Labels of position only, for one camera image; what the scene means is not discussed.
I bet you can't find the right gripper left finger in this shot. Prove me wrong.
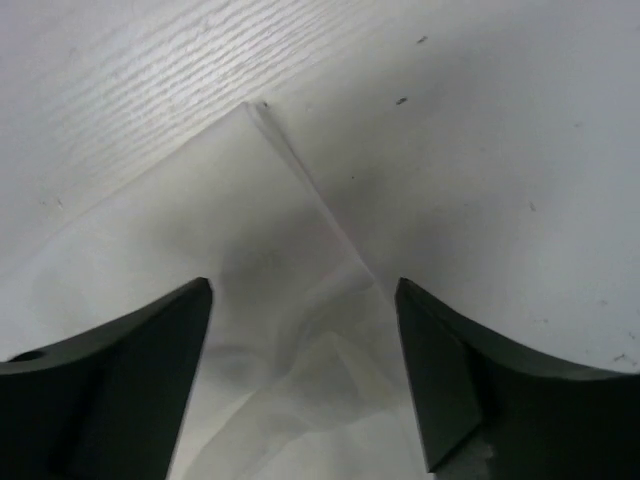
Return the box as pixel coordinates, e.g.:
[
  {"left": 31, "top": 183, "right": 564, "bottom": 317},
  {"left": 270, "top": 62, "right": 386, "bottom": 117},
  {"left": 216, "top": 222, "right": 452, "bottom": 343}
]
[{"left": 1, "top": 278, "right": 213, "bottom": 479}]

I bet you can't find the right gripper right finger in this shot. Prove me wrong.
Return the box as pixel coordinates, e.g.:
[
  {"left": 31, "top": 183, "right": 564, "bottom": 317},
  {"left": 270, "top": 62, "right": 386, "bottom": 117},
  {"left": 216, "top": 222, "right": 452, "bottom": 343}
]
[{"left": 394, "top": 278, "right": 639, "bottom": 479}]

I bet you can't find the white cartoon print t-shirt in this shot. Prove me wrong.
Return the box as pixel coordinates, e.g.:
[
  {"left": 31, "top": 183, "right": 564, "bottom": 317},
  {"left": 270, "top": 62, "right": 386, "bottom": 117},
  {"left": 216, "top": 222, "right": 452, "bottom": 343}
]
[{"left": 1, "top": 105, "right": 427, "bottom": 479}]

